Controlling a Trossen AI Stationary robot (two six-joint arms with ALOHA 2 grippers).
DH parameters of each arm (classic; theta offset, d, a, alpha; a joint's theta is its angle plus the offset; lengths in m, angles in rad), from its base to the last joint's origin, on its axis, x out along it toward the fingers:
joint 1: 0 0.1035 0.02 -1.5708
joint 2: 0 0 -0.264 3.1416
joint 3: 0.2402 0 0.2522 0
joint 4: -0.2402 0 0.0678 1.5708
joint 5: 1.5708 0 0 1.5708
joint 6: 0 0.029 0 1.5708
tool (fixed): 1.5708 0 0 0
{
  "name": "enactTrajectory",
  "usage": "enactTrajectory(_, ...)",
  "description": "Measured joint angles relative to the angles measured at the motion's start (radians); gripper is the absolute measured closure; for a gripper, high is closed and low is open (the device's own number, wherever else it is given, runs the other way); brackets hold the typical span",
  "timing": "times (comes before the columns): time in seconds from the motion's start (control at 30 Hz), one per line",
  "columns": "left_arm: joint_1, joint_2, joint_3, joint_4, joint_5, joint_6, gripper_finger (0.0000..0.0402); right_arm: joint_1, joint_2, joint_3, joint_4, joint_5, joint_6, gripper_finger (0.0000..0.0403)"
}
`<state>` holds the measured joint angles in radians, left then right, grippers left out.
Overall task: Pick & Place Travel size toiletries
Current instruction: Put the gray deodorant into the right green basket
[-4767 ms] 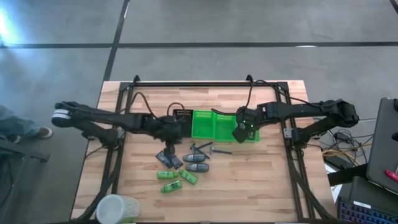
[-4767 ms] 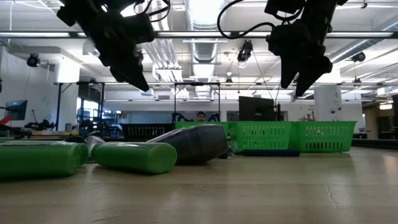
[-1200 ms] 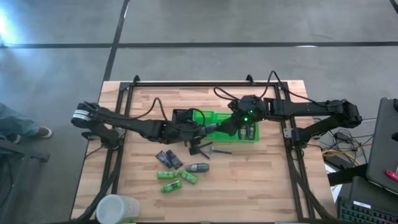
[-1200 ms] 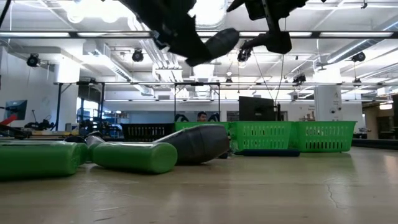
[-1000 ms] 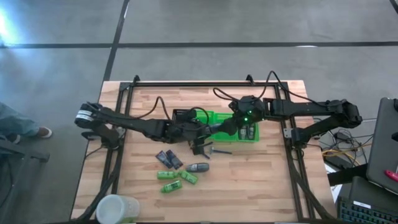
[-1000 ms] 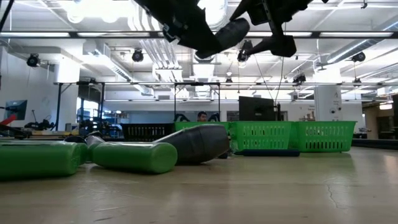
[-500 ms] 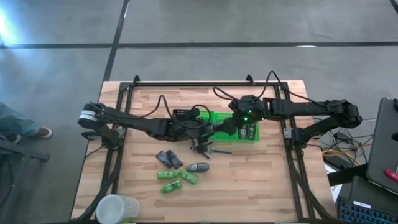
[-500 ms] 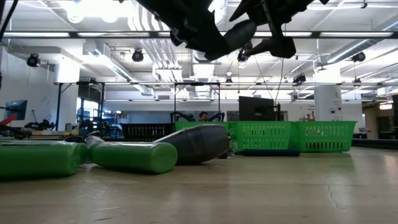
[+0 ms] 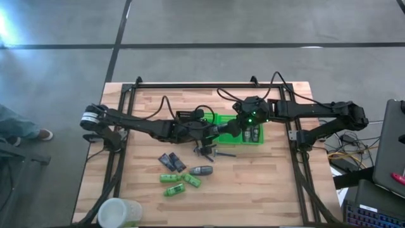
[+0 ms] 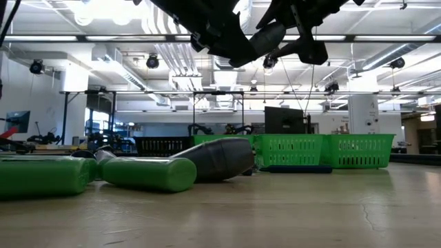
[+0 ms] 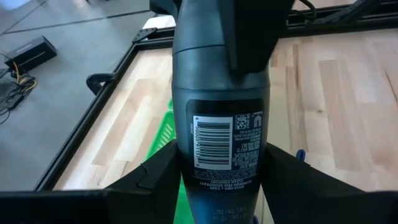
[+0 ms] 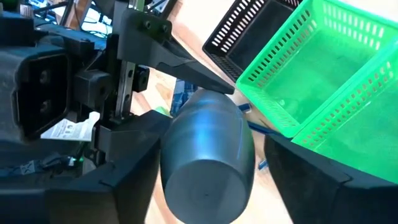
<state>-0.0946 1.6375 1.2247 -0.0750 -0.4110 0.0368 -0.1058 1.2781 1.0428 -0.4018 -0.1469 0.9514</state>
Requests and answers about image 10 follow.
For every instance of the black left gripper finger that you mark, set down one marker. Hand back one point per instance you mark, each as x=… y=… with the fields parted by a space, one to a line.
x=199 y=42
x=237 y=58

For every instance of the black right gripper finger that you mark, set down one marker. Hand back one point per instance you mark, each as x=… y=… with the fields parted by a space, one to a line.
x=275 y=13
x=311 y=51

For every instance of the dark blue disposable razor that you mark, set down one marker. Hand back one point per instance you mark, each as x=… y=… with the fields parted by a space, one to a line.
x=247 y=172

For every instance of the green travel bottle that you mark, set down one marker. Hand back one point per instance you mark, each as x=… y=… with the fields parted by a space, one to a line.
x=41 y=175
x=151 y=174

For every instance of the black background robot arm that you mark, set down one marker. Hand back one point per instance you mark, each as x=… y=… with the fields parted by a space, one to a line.
x=239 y=129
x=200 y=129

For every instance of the black ceiling spotlight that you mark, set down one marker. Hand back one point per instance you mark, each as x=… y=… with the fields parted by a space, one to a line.
x=398 y=63
x=331 y=87
x=152 y=61
x=36 y=67
x=269 y=62

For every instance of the black computer monitor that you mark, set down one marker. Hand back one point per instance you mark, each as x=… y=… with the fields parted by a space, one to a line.
x=284 y=120

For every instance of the white column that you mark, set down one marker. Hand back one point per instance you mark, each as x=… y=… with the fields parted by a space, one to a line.
x=363 y=113

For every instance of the green plastic basket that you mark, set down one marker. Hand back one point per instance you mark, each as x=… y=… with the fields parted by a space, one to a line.
x=358 y=149
x=289 y=149
x=206 y=138

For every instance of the black plastic basket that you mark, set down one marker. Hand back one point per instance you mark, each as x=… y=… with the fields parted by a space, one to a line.
x=162 y=146

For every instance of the black metal rig frame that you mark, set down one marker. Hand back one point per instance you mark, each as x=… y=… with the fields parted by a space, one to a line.
x=349 y=38

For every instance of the black background rig frame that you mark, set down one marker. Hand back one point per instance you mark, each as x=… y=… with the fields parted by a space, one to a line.
x=155 y=92

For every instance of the wall-mounted dark monitor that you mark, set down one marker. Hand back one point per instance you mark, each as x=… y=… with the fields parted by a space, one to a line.
x=18 y=121

